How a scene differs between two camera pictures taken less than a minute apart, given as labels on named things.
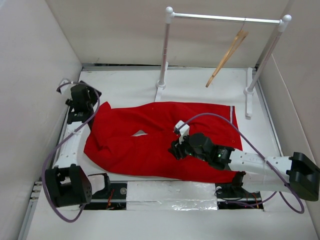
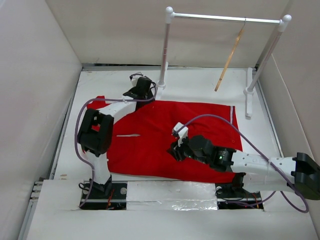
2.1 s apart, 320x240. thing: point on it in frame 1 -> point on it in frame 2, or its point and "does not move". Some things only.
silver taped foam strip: x=170 y=196 does not move
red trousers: x=137 y=138 does not move
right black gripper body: x=185 y=148 does not move
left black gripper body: x=93 y=98 -> x=146 y=94
